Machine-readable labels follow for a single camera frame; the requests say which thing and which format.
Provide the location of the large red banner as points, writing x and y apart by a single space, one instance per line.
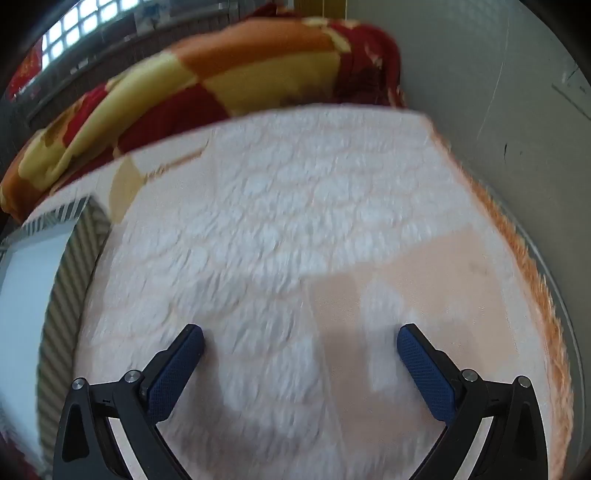
25 74

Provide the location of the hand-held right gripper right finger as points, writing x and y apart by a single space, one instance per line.
425 374

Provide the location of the red orange yellow checked blanket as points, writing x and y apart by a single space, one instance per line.
231 69

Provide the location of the striped rim box tray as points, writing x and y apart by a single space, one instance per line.
27 286

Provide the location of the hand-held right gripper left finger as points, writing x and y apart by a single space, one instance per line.
175 369

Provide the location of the glass block window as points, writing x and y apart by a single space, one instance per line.
78 25

